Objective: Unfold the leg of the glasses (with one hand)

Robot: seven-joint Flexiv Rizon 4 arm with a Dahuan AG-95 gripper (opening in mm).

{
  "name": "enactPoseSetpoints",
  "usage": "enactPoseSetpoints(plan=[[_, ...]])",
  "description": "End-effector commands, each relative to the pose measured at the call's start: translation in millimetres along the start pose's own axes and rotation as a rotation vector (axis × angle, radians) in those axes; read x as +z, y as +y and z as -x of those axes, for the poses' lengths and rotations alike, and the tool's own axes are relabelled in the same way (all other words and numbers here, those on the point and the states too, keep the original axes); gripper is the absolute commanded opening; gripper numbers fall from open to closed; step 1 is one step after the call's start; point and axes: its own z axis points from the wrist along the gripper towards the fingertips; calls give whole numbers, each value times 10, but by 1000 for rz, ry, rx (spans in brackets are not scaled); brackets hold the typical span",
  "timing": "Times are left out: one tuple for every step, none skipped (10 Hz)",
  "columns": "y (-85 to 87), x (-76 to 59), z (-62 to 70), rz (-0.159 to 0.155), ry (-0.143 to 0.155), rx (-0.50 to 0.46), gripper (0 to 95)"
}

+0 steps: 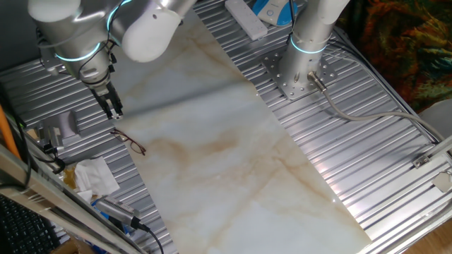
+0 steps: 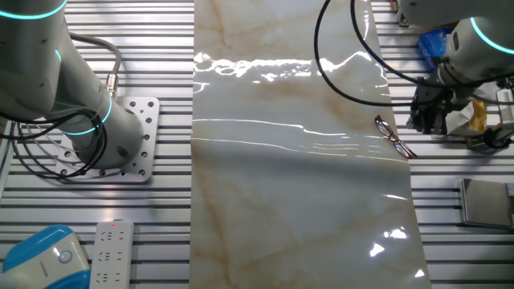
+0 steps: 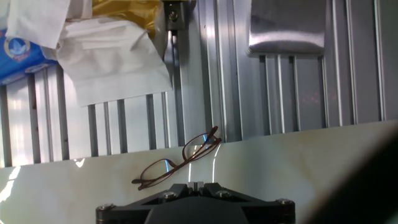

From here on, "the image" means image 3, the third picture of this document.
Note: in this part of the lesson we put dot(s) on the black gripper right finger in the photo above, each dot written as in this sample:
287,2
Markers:
264,207

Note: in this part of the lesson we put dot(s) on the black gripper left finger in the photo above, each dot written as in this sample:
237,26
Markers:
130,207

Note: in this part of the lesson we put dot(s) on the brown frame glasses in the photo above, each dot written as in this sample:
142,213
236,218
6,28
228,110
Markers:
178,167

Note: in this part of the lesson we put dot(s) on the marble pattern table mat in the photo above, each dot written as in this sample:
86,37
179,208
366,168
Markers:
280,161

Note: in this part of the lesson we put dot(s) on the white tissue sheet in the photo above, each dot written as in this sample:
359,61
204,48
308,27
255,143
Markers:
118,71

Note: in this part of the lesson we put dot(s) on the square steel plate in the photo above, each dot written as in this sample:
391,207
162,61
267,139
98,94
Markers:
286,28

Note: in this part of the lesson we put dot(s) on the blue tissue pack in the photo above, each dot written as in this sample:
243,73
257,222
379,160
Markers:
18,59

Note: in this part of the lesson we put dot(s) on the yellow plastic bag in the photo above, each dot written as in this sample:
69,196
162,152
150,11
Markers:
130,12

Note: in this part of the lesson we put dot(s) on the crumpled white tissue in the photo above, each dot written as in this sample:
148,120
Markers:
37,21

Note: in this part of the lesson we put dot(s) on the metal corner bracket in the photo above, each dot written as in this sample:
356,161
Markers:
174,15

